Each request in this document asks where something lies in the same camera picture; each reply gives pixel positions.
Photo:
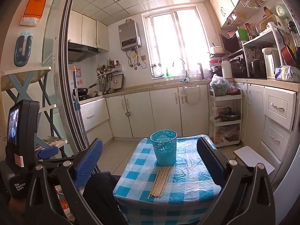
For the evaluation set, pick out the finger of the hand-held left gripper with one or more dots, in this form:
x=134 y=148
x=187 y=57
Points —
x=48 y=152

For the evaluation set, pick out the white thermos jug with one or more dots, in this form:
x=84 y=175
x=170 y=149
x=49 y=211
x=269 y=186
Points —
x=226 y=70

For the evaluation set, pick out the white step stool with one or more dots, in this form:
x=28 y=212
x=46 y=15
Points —
x=253 y=159

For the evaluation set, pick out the red frying pan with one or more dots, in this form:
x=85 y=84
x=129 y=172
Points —
x=288 y=56

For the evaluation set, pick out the pale green fan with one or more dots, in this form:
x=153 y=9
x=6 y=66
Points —
x=280 y=10

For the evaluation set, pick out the pink wall stickers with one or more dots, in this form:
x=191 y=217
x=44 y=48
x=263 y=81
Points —
x=78 y=75

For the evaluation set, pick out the white refrigerator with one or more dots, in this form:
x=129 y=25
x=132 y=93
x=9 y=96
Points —
x=288 y=192

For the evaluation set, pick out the sliding door frame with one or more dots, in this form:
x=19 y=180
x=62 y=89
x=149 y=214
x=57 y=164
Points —
x=68 y=75

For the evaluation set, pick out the white base cabinet with drawers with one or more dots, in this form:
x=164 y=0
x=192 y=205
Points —
x=276 y=112
x=93 y=117

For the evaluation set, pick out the brown wall socket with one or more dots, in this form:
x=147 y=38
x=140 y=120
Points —
x=144 y=58

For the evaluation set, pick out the green dish cloth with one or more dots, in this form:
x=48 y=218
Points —
x=185 y=80

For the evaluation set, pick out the dark sink faucet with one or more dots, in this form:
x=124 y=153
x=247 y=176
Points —
x=201 y=71

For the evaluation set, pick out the chrome sink faucet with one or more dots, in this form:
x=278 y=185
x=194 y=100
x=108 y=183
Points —
x=182 y=63

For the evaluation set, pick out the clear hanging plastic bag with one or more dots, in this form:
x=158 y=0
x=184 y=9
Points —
x=189 y=96

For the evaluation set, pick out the white framed kitchen window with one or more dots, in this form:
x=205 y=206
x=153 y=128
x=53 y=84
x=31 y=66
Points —
x=178 y=39

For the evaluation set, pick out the white rolling cart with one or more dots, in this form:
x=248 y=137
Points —
x=238 y=124

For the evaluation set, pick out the green bottle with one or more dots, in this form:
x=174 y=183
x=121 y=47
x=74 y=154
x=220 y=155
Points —
x=167 y=72

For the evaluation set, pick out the black range hood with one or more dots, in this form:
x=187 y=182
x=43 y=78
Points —
x=79 y=51

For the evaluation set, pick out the person's dark trouser leg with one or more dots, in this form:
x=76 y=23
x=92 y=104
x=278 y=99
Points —
x=100 y=196

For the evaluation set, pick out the white base cabinet with doors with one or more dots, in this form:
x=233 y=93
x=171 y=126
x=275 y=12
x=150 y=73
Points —
x=152 y=112

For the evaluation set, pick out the orange and white bag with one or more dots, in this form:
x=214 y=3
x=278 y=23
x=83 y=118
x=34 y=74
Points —
x=34 y=7

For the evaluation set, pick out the blue food package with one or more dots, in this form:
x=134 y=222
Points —
x=287 y=73

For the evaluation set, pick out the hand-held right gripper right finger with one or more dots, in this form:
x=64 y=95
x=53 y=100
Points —
x=211 y=161

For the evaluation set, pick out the grey gas water heater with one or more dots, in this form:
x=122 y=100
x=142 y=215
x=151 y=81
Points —
x=129 y=35

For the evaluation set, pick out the white wall cabinet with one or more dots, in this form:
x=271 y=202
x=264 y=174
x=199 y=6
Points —
x=222 y=2
x=89 y=30

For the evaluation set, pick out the dark pot with lid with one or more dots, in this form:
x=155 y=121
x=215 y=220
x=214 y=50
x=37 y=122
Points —
x=229 y=116

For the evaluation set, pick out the wall utensil rack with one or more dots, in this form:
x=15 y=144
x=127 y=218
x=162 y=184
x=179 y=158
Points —
x=105 y=72

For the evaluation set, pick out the hanging rectangular tray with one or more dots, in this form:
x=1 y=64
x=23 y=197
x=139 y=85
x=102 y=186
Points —
x=118 y=82

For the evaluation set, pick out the blue checked tablecloth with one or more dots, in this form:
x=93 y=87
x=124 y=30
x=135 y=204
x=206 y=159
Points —
x=187 y=180

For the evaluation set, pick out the crumpled plastic bag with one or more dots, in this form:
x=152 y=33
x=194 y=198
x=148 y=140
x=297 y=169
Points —
x=227 y=136

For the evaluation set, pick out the black microwave oven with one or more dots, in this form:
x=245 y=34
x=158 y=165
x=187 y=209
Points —
x=230 y=43

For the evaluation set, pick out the plastic bag of vegetables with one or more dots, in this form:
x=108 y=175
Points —
x=219 y=84

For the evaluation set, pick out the black kettle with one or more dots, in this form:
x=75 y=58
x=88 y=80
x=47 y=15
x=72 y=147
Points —
x=256 y=69

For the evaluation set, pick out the white electric water boiler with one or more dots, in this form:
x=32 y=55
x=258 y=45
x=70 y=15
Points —
x=269 y=63

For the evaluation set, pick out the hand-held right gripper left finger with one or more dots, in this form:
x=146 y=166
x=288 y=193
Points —
x=90 y=159

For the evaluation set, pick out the black toaster oven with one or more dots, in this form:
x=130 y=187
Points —
x=238 y=68

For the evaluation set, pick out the stack of pans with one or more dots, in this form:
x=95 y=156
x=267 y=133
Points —
x=214 y=62

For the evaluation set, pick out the white counter shelf rack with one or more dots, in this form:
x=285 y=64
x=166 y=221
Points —
x=260 y=37

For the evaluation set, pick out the beige countertop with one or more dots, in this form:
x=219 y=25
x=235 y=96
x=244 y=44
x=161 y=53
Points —
x=140 y=88

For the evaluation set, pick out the white pot with lid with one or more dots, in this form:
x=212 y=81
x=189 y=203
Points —
x=215 y=50

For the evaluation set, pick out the bundle of wooden chopsticks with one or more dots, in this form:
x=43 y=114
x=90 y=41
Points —
x=160 y=182

